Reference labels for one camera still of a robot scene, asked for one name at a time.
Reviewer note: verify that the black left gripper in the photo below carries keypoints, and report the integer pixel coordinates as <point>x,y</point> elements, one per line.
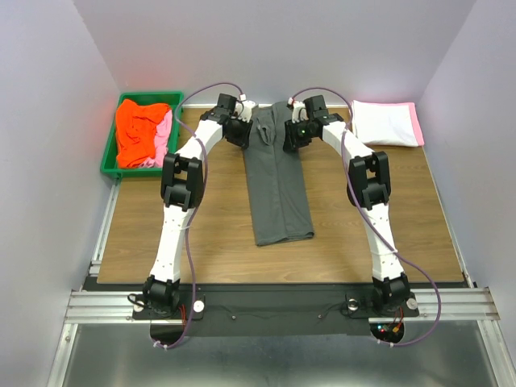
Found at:
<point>242,140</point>

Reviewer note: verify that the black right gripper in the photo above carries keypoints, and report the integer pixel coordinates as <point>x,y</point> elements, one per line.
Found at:
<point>293,142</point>

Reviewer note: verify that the grey t shirt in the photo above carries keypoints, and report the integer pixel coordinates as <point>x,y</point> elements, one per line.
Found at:
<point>276,188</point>

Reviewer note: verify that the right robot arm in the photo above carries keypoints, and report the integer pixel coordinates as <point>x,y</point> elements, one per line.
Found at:
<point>368,189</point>

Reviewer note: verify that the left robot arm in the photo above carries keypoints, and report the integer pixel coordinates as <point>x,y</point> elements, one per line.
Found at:
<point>182,188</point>

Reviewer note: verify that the green plastic bin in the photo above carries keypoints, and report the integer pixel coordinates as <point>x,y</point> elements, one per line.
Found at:
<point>109,165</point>

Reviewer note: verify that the pink t shirt in bin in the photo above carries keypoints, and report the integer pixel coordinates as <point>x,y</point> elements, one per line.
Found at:
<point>163,131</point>

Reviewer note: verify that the white folded t shirt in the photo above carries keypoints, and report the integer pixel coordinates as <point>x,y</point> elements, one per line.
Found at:
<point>386,124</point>

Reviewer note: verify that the orange t shirt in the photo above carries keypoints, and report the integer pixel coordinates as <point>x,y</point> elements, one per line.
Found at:
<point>135,132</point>

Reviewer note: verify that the pink folded t shirt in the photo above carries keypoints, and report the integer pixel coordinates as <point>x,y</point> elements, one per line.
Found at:
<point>418,136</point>

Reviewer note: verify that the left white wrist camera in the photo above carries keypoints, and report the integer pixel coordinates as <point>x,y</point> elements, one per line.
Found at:
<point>244,108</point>

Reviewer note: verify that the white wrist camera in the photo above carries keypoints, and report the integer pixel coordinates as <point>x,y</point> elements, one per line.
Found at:
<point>244,108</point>
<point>298,110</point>

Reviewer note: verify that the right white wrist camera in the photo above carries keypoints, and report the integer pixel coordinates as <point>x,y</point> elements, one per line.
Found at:
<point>298,110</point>

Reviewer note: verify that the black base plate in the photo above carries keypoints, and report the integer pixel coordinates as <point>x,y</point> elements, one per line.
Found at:
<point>268,310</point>

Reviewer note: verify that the aluminium frame rail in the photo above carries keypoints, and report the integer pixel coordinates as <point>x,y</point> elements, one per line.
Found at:
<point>474,304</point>

